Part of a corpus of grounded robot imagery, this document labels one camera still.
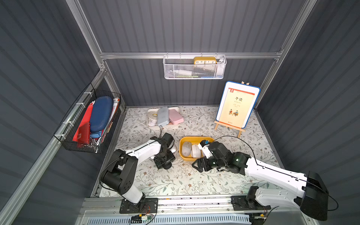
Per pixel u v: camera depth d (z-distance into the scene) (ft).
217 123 3.33
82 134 2.14
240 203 2.42
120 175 1.48
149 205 2.41
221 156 1.91
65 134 2.00
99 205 2.47
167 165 2.77
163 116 3.46
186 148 2.99
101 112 2.41
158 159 2.43
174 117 3.45
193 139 3.18
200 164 2.18
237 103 2.93
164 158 2.47
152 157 1.98
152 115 3.65
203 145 2.27
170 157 2.60
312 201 1.51
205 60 2.85
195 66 2.95
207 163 2.19
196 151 2.97
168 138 2.46
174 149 3.16
